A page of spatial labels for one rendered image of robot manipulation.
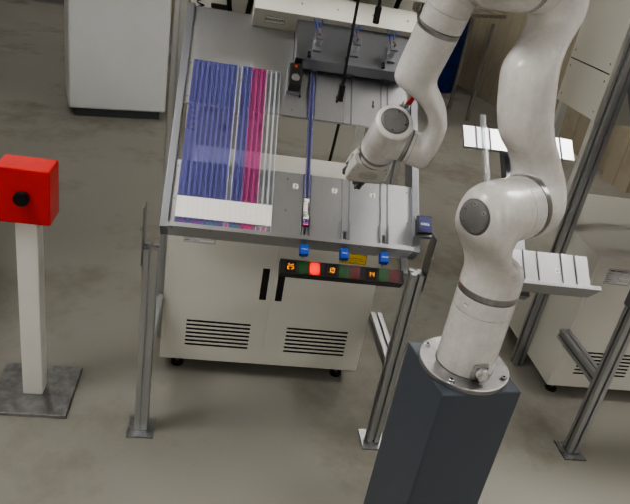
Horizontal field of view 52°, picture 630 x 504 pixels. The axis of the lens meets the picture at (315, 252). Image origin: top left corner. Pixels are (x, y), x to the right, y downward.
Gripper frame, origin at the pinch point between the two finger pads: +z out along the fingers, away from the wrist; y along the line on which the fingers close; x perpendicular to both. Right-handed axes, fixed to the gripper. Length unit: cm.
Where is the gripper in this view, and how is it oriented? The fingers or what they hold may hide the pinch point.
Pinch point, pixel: (358, 181)
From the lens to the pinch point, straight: 168.2
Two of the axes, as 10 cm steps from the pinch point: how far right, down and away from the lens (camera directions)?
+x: 0.4, -9.5, 3.1
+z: -1.8, 3.0, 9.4
